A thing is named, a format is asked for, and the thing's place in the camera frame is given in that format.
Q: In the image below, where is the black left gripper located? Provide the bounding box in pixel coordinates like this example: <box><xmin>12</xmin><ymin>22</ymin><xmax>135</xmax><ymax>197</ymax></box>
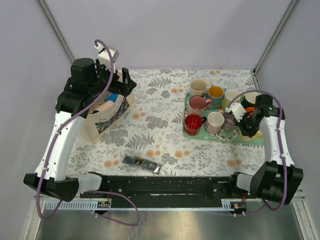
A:
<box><xmin>88</xmin><ymin>59</ymin><xmax>137</xmax><ymax>97</ymax></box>

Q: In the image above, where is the orange mug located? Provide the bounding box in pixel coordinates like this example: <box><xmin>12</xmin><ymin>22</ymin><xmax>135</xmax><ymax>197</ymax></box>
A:
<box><xmin>245</xmin><ymin>106</ymin><xmax>255</xmax><ymax>116</ymax></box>

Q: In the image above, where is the lavender mug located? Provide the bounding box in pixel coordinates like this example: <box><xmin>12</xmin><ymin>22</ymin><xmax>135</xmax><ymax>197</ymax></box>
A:
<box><xmin>221</xmin><ymin>112</ymin><xmax>237</xmax><ymax>133</ymax></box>

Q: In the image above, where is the dark green mug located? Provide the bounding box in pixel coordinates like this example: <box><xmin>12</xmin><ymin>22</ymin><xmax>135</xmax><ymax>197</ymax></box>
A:
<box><xmin>241</xmin><ymin>92</ymin><xmax>260</xmax><ymax>109</ymax></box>

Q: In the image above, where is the lime green mug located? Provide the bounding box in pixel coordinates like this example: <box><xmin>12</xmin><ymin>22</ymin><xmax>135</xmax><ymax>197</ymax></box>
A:
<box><xmin>221</xmin><ymin>89</ymin><xmax>240</xmax><ymax>110</ymax></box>

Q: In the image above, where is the pink octagonal mug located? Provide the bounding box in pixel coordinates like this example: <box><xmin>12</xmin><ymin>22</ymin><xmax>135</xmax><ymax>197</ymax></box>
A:
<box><xmin>205</xmin><ymin>112</ymin><xmax>225</xmax><ymax>134</ymax></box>

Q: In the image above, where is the blue butterfly mug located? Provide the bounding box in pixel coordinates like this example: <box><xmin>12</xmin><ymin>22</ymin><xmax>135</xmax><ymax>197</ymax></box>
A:
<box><xmin>207</xmin><ymin>86</ymin><xmax>227</xmax><ymax>110</ymax></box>

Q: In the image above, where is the pink round mug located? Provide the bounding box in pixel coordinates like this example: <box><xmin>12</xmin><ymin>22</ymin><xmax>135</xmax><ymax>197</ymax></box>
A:
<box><xmin>186</xmin><ymin>96</ymin><xmax>212</xmax><ymax>116</ymax></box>

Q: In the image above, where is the red mug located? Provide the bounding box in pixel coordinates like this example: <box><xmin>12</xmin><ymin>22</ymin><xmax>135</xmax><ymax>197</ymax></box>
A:
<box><xmin>184</xmin><ymin>114</ymin><xmax>207</xmax><ymax>136</ymax></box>

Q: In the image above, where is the beige floral mug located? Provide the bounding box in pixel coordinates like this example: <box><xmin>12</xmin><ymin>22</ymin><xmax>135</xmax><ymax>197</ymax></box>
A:
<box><xmin>189</xmin><ymin>78</ymin><xmax>213</xmax><ymax>97</ymax></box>

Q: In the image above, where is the yellow mug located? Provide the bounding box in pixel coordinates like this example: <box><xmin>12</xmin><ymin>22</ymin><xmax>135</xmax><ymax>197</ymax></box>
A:
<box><xmin>240</xmin><ymin>130</ymin><xmax>263</xmax><ymax>142</ymax></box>

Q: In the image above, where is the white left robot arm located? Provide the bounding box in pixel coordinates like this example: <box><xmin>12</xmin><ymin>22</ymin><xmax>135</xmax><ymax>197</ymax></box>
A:
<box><xmin>23</xmin><ymin>58</ymin><xmax>137</xmax><ymax>202</ymax></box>

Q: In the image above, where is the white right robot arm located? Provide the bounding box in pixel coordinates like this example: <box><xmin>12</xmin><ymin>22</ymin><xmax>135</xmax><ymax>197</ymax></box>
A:
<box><xmin>227</xmin><ymin>94</ymin><xmax>304</xmax><ymax>206</ymax></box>

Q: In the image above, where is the green floral tray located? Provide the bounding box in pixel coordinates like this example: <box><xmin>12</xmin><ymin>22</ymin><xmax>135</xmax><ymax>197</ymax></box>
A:
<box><xmin>182</xmin><ymin>93</ymin><xmax>264</xmax><ymax>146</ymax></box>

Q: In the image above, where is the beige canvas tote bag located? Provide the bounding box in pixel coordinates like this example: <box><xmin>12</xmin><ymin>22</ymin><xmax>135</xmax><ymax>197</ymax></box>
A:
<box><xmin>79</xmin><ymin>92</ymin><xmax>136</xmax><ymax>143</ymax></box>

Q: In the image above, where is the floral table mat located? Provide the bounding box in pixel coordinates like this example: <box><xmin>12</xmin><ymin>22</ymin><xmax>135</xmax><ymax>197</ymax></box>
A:
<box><xmin>67</xmin><ymin>69</ymin><xmax>265</xmax><ymax>177</ymax></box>

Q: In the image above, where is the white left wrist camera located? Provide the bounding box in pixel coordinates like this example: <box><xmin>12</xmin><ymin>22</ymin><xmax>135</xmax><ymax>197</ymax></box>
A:
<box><xmin>94</xmin><ymin>43</ymin><xmax>120</xmax><ymax>70</ymax></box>

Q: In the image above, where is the white slotted cable duct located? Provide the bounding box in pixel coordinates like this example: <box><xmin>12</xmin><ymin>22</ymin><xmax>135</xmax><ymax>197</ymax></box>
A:
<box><xmin>59</xmin><ymin>196</ymin><xmax>247</xmax><ymax>212</ymax></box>

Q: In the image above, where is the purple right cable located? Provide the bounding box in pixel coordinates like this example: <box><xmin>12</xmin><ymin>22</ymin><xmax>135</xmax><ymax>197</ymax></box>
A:
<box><xmin>209</xmin><ymin>90</ymin><xmax>288</xmax><ymax>216</ymax></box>

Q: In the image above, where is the purple cable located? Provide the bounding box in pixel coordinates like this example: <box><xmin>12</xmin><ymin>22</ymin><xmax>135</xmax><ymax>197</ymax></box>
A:
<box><xmin>209</xmin><ymin>90</ymin><xmax>288</xmax><ymax>216</ymax></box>
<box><xmin>35</xmin><ymin>39</ymin><xmax>141</xmax><ymax>227</ymax></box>

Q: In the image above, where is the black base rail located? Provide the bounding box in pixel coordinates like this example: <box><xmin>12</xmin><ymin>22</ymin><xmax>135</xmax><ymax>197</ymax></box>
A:
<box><xmin>80</xmin><ymin>175</ymin><xmax>248</xmax><ymax>202</ymax></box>

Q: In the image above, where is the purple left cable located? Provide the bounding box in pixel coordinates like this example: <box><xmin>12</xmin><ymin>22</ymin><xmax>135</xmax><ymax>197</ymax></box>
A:
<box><xmin>35</xmin><ymin>39</ymin><xmax>141</xmax><ymax>227</ymax></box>

